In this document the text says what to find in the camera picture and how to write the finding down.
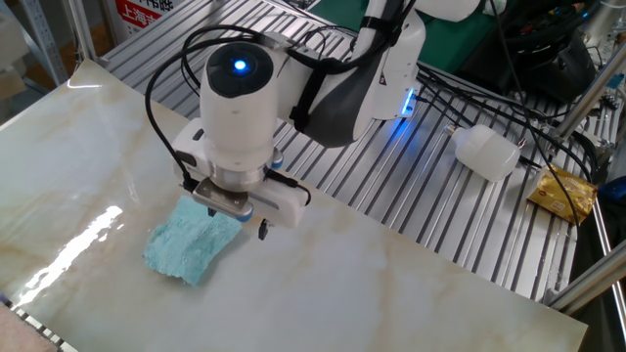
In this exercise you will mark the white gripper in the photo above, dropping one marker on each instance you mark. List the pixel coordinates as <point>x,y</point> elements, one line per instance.
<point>286,205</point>

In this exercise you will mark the light blue fluffy cloth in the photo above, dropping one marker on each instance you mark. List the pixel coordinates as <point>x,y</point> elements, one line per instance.
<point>188,244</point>

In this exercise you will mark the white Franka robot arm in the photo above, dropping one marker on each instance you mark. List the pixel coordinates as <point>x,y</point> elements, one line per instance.
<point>239,122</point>

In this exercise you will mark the marble pattern table mat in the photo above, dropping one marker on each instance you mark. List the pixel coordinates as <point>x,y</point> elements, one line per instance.
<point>391,274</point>

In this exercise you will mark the black white checkered board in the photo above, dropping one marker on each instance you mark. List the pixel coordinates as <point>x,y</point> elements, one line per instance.
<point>43,330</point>

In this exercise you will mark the red white sign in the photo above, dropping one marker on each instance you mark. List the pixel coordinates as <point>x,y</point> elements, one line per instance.
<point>137,14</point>

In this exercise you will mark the white plastic bottle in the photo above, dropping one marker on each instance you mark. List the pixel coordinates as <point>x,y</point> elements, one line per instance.
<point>484,151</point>

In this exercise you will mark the grey metal shelf rack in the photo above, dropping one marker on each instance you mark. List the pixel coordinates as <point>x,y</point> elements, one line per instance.
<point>44,39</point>

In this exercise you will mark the green cutting mat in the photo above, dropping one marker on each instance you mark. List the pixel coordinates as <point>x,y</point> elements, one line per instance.
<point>450,49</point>

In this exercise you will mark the white foam box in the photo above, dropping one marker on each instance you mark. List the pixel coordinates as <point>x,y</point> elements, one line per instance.
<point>12,39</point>

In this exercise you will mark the gold foil packet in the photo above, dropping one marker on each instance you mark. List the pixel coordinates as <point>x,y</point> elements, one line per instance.
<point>562,195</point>

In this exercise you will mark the black bag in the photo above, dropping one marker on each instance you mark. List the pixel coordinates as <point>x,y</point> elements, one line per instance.
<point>552,54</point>

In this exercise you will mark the dark blue bag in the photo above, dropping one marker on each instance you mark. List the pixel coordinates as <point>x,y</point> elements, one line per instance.
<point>613,190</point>

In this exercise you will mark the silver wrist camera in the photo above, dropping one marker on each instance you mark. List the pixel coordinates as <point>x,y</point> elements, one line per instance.
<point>222,200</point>

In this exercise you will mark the aluminium frame post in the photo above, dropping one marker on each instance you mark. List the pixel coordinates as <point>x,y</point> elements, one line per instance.
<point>587,95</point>
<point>80,29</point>
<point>592,283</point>

